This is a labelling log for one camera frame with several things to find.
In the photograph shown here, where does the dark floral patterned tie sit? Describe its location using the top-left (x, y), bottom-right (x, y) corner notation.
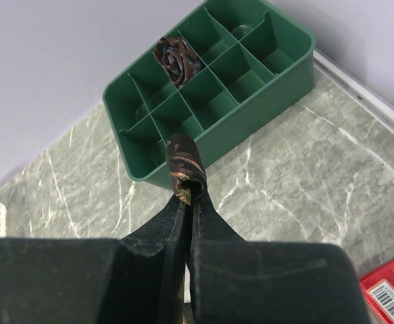
top-left (166, 133), bottom-right (207, 205)

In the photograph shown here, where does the green compartment organizer tray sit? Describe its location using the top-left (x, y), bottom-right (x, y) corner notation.
top-left (103, 1), bottom-right (316, 188)

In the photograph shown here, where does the rolled brown tie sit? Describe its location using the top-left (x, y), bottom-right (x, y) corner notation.
top-left (153, 36), bottom-right (205, 88)

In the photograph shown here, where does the red rectangular box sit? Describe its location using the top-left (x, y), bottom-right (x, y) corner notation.
top-left (359, 259), bottom-right (394, 324)

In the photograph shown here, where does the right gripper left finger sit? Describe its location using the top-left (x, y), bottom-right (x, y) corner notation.
top-left (0, 197), bottom-right (187, 323)

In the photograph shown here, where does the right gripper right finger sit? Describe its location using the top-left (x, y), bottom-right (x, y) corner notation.
top-left (189, 198), bottom-right (368, 323)

